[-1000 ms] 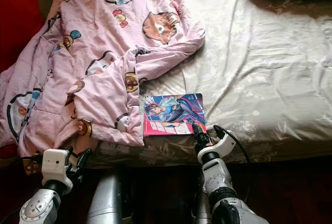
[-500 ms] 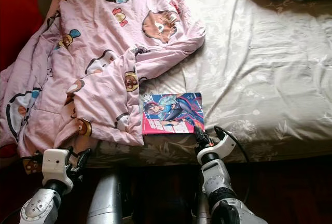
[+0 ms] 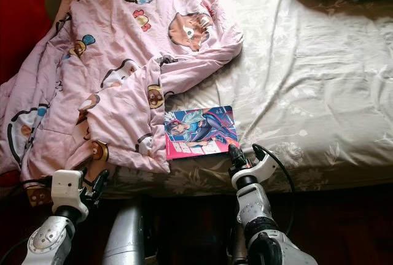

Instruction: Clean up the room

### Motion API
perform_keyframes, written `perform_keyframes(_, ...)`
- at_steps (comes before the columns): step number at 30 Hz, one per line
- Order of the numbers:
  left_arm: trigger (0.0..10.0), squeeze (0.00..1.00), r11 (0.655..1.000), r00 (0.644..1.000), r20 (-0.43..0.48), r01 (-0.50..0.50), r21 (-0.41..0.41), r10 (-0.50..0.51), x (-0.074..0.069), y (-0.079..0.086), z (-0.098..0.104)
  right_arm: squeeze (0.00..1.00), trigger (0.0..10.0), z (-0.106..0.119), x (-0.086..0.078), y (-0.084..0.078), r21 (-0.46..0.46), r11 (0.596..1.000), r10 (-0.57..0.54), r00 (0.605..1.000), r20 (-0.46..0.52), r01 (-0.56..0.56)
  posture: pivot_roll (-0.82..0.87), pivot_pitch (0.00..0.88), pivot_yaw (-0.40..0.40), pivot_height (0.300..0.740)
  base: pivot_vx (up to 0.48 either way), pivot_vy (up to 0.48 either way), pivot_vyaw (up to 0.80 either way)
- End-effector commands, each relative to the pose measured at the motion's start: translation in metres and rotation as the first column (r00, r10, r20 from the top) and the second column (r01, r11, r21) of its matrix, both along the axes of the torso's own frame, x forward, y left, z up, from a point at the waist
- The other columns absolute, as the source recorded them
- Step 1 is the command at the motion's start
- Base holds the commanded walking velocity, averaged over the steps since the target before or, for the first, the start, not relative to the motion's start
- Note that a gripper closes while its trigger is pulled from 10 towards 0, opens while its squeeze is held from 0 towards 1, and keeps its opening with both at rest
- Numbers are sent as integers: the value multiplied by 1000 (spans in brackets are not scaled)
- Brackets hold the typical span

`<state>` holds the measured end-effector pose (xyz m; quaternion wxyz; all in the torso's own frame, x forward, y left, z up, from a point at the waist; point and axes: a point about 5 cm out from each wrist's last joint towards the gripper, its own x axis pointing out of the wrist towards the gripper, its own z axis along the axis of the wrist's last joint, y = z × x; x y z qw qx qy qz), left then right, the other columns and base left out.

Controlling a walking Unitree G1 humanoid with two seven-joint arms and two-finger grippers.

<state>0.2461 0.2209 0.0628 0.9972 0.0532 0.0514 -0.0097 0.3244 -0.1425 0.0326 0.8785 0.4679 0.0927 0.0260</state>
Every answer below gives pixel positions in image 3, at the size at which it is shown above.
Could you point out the beige floral bed sheet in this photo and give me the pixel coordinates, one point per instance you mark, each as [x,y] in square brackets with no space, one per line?
[313,81]

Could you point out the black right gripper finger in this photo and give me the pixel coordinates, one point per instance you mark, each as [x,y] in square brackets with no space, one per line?
[236,152]
[230,151]

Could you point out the pink cartoon print blanket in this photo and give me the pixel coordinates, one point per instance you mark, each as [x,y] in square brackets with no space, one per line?
[110,50]

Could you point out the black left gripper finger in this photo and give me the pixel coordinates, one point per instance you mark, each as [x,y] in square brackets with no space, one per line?
[104,179]
[96,180]

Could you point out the large red cushion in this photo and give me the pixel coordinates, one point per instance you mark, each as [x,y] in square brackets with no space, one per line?
[21,19]

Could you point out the colourful anime cover book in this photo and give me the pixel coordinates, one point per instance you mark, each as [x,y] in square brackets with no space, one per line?
[199,131]

